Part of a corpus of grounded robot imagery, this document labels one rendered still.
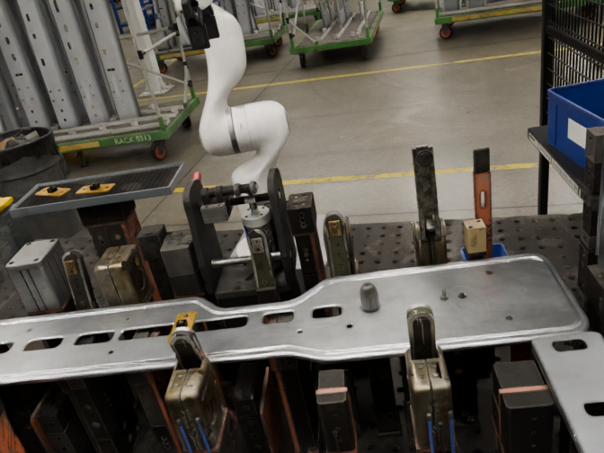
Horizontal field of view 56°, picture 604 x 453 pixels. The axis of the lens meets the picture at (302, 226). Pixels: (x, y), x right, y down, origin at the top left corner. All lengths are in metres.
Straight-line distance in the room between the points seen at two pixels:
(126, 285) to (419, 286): 0.57
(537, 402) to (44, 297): 0.93
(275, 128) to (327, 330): 0.64
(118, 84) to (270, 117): 4.06
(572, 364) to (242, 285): 0.64
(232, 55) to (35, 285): 0.69
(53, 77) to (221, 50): 4.32
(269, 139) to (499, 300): 0.72
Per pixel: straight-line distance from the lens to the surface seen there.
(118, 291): 1.20
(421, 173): 1.05
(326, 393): 0.87
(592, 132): 1.11
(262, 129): 1.44
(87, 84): 5.56
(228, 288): 1.19
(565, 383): 0.87
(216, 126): 1.45
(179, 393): 0.87
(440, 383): 0.79
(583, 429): 0.82
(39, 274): 1.25
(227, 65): 1.44
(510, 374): 0.90
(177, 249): 1.16
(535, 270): 1.08
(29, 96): 5.88
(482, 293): 1.02
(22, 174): 3.93
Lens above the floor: 1.60
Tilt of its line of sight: 28 degrees down
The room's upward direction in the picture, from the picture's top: 11 degrees counter-clockwise
